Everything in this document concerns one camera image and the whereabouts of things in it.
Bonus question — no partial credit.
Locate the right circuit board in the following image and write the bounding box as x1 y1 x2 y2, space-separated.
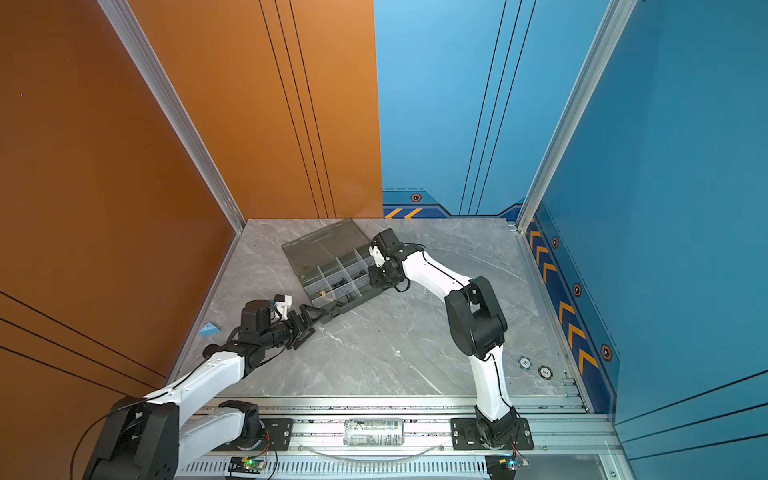
485 455 530 480

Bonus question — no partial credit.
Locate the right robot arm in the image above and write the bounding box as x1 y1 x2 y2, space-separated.
369 229 519 449

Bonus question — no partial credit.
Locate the white round marker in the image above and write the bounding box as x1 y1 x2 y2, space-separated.
518 356 532 370

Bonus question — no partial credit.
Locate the right aluminium corner post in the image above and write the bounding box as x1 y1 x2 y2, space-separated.
516 0 637 234

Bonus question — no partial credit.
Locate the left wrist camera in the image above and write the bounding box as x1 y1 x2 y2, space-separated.
271 294 293 320

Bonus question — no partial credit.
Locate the aluminium corner post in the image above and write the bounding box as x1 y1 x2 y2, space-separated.
516 0 637 234
98 0 246 235

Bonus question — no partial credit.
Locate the circuit board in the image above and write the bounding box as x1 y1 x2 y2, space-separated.
226 456 268 477
485 455 530 480

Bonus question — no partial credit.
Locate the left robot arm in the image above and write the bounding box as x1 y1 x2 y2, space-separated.
83 295 333 479

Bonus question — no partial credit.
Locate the black round marker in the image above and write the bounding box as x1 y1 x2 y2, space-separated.
538 365 554 380

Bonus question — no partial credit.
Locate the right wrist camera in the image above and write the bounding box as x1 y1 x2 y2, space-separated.
369 243 386 268

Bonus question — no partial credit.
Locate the black round cap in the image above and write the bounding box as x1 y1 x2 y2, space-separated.
202 344 219 360

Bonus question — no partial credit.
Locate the left aluminium corner post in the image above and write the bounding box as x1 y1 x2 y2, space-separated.
98 0 246 235

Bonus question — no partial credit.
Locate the aluminium front rail frame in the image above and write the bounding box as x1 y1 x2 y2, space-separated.
107 394 637 480

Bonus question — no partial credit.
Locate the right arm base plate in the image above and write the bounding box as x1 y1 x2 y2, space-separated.
450 417 535 451

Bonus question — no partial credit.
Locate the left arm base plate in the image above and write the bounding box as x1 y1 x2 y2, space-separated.
233 418 294 453

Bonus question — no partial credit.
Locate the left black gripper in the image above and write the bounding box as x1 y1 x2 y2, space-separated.
260 305 326 353

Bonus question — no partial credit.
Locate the left circuit board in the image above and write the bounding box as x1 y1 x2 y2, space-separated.
226 456 268 477

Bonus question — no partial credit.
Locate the blue triangular wedge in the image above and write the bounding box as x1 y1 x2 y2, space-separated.
199 322 220 337

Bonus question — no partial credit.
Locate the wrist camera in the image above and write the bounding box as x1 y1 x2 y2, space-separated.
369 243 386 268
271 294 293 320

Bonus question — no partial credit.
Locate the grey plastic organizer box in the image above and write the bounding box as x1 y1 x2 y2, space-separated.
281 219 385 323

